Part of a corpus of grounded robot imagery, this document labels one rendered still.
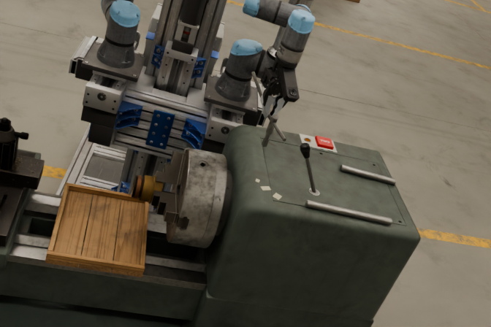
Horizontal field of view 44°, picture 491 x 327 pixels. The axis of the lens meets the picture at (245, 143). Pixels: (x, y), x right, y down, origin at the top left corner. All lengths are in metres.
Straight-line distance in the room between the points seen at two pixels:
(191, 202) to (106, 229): 0.38
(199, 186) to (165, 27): 0.95
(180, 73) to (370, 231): 1.13
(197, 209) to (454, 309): 2.42
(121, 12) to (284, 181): 0.95
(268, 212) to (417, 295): 2.23
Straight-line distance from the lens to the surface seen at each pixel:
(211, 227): 1.88
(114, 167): 3.53
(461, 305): 4.05
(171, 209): 1.88
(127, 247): 2.05
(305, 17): 1.82
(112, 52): 2.45
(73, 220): 2.11
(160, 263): 2.07
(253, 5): 1.92
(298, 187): 1.91
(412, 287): 3.93
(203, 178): 1.86
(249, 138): 2.06
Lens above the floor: 2.28
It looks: 30 degrees down
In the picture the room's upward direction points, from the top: 20 degrees clockwise
